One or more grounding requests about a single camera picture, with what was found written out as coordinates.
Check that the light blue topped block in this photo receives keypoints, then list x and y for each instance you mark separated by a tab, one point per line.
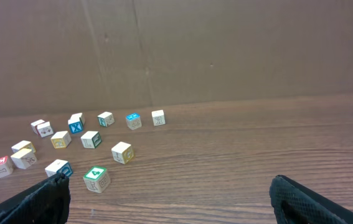
133	121

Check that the green-sided picture block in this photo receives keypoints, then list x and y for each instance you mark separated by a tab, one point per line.
105	119

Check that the blue-sided wooden block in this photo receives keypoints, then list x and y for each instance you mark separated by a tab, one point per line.
59	166

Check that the red letter E block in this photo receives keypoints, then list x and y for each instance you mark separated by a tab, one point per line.
6	166

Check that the blue letter X block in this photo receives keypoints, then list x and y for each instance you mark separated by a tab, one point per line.
75	125

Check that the yellow-topped wooden block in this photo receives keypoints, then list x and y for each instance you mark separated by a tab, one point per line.
24	158

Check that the yellow letter C block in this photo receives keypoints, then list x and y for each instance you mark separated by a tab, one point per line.
23	144

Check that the green number 4 block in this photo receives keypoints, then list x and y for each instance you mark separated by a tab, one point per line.
97	179

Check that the plain hourglass picture block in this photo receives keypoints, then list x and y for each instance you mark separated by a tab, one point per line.
158	117

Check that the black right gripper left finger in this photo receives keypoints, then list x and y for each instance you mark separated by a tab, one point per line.
46	202

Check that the green letter E block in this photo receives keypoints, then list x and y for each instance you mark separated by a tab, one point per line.
91	139

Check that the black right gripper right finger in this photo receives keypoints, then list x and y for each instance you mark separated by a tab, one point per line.
294	203

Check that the yellow-sided anchor block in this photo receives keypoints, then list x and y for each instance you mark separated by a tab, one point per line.
122	152

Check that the red-sided wooden block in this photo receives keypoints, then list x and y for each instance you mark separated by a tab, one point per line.
35	124

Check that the plain wooden block behind X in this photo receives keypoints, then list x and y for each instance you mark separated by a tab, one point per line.
80	116

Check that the yellow-framed picture block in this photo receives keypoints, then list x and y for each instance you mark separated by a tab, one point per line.
61	139

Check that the red car picture block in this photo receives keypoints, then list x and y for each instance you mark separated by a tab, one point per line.
45	129

